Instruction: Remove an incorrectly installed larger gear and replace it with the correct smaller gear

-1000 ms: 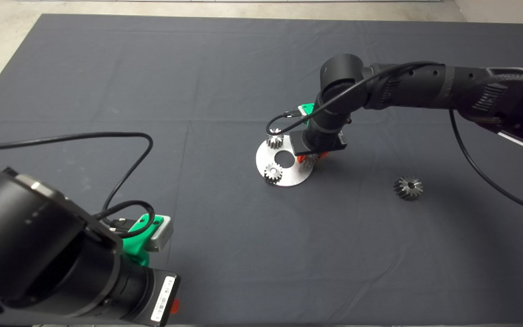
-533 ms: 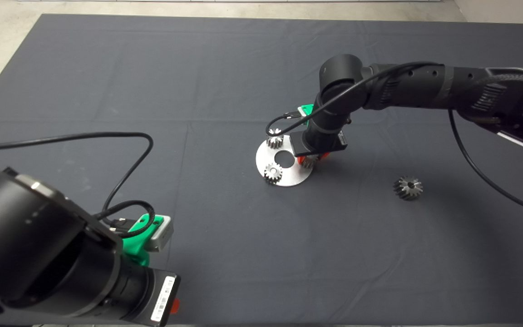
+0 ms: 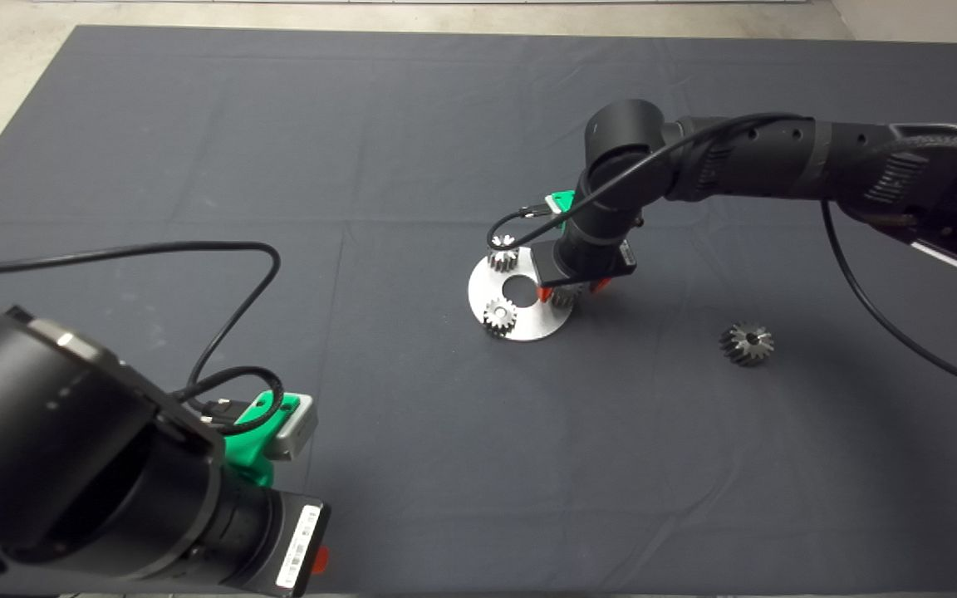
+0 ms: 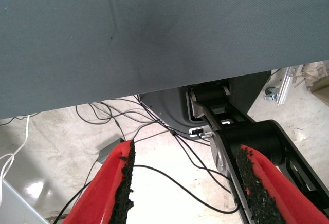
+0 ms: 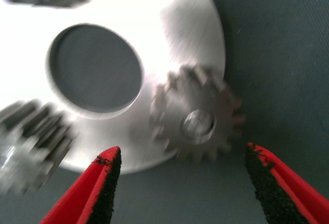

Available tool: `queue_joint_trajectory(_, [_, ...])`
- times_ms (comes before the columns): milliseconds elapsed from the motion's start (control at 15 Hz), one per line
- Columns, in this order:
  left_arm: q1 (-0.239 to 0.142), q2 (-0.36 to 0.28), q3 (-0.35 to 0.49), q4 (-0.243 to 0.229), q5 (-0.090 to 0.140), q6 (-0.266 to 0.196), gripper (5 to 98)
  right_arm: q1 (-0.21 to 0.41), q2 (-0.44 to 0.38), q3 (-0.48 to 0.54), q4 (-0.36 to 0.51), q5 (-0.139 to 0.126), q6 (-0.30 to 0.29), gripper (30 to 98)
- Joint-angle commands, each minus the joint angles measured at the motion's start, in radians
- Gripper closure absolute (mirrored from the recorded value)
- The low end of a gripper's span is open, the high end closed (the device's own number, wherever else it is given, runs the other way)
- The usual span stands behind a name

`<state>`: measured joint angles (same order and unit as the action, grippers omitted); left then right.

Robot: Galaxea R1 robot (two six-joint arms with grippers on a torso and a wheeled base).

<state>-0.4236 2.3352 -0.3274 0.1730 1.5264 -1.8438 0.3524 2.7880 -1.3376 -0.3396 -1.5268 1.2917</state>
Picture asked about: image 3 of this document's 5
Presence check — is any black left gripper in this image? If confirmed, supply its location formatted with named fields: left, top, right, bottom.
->
left=233, top=490, right=331, bottom=598

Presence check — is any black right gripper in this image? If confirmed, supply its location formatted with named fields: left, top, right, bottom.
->
left=531, top=233, right=639, bottom=301

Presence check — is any large steel gear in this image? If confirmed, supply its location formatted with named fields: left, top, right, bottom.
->
left=719, top=321, right=775, bottom=367

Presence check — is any small shiny steel gear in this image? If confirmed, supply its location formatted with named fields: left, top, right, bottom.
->
left=483, top=297, right=518, bottom=338
left=487, top=235, right=521, bottom=272

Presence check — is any round metal plate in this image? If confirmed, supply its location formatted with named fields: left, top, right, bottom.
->
left=468, top=249, right=573, bottom=342

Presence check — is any dark grey table cloth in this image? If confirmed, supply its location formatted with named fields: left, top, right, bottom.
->
left=0, top=25, right=957, bottom=596

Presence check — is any right thin black camera cable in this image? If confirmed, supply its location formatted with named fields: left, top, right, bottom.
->
left=487, top=114, right=957, bottom=399

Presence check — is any thin black camera cable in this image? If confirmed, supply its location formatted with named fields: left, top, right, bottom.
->
left=0, top=241, right=282, bottom=399
left=487, top=114, right=957, bottom=399

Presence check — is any left green camera mount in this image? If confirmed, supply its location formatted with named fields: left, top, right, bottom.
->
left=223, top=390, right=297, bottom=489

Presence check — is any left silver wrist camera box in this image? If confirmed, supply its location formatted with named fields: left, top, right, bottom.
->
left=265, top=394, right=318, bottom=462

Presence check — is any left braided black arm cable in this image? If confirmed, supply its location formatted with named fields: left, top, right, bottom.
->
left=171, top=366, right=285, bottom=437

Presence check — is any left thin black camera cable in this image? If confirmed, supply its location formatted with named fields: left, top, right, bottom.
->
left=0, top=241, right=282, bottom=399

